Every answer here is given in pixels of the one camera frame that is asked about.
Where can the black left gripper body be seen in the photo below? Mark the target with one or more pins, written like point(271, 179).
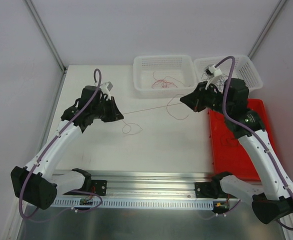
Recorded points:
point(112, 109)

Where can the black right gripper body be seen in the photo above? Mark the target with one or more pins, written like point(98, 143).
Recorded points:
point(200, 96)

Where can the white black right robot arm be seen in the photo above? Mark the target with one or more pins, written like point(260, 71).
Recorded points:
point(274, 199)

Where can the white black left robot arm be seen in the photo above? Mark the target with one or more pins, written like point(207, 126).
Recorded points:
point(47, 159)

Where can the white perforated basket left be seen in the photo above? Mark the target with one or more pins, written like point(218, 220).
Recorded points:
point(163, 76)

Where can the white perforated basket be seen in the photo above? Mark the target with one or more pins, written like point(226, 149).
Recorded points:
point(163, 76)
point(244, 69)

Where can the white perforated basket right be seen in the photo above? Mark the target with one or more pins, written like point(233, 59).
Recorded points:
point(244, 69)

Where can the red plastic tray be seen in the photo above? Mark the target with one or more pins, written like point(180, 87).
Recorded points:
point(228, 154)

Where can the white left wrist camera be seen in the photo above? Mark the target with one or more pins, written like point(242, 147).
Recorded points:
point(104, 91)

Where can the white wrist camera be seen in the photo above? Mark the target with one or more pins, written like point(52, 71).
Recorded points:
point(213, 74)
point(104, 91)

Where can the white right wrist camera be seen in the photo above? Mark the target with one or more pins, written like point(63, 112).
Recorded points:
point(213, 74)

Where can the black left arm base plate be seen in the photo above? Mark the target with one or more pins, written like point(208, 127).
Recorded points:
point(98, 187)

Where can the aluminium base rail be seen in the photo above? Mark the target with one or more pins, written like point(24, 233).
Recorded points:
point(149, 183)

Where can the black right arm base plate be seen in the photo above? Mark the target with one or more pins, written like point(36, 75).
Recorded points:
point(210, 190)

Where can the white slotted cable duct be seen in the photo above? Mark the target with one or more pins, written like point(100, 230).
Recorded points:
point(127, 203)

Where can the aluminium frame post right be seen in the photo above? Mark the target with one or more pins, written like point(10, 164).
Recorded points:
point(275, 14)

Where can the aluminium frame post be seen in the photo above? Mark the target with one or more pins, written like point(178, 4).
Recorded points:
point(275, 14)
point(45, 34)

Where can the aluminium frame post left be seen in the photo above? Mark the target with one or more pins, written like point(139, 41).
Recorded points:
point(45, 34)

